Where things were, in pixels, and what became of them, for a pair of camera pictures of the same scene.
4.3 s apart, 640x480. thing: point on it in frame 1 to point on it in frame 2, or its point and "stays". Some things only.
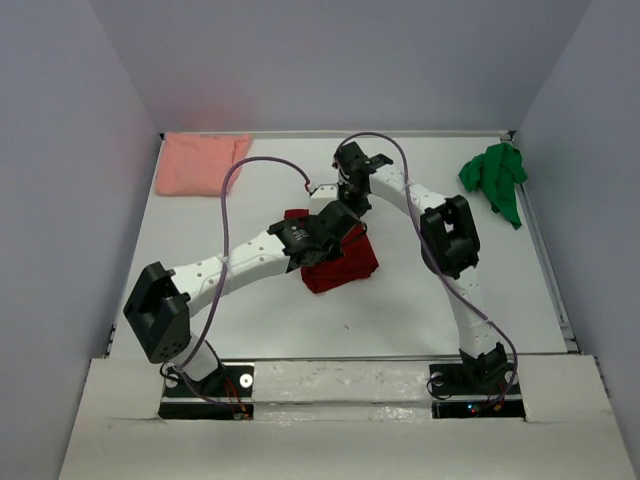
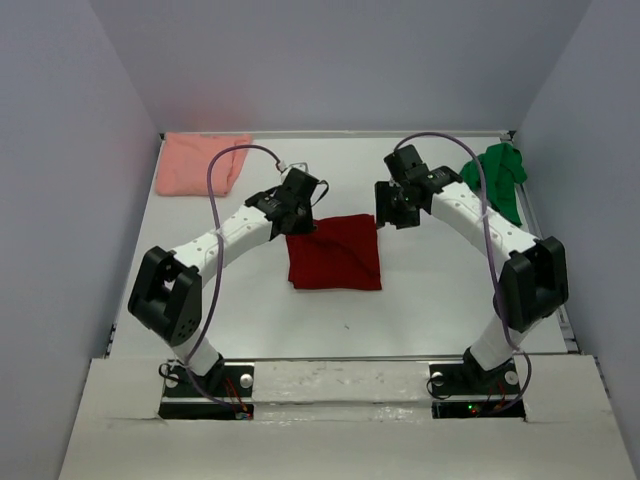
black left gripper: x=334 y=253 to x=307 y=225
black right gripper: x=359 y=209 to x=384 y=214
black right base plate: x=452 y=398 stays
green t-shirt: x=497 y=172 stays
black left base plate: x=227 y=397 stays
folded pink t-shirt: x=196 y=164 stays
